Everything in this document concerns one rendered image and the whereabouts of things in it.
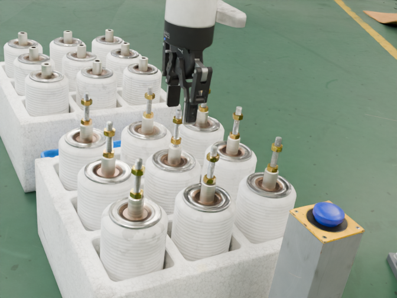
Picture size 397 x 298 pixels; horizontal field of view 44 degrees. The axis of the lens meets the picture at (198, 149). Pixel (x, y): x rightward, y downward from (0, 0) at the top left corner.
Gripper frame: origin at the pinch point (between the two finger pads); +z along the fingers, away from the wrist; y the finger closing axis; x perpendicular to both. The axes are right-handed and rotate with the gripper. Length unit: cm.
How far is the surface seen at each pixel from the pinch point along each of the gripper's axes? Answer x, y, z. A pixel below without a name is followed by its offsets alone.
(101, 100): -2.5, -38.5, 15.3
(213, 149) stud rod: 0.4, 11.6, 1.5
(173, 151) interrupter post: -0.7, 0.4, 7.9
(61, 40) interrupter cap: -6, -68, 10
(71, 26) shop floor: 18, -168, 36
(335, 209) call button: 10.0, 28.2, 2.5
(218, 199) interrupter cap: 2.2, 12.1, 10.3
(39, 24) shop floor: 5, -172, 36
